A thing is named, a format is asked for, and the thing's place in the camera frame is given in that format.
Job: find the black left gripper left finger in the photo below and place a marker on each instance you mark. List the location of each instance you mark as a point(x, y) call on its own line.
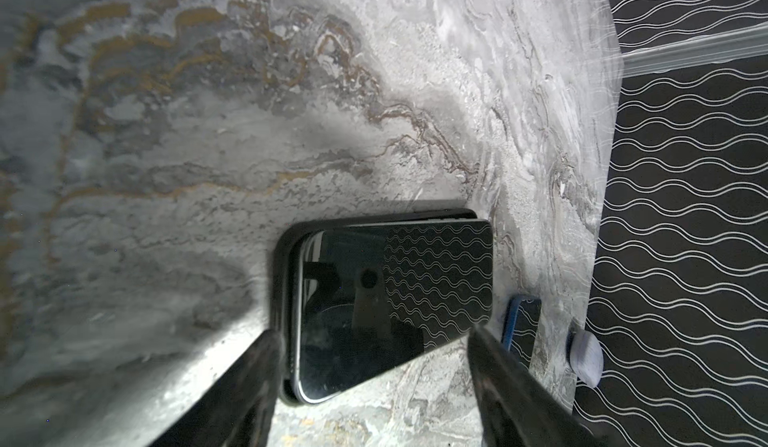
point(238, 408)

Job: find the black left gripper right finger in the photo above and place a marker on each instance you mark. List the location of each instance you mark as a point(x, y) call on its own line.
point(515, 409)

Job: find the white smartphone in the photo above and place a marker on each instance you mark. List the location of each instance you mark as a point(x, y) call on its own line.
point(390, 303)

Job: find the black phone case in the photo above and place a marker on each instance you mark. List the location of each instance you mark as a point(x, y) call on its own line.
point(282, 291)

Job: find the dark blue smartphone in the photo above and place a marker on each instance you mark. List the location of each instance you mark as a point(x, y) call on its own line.
point(521, 327)

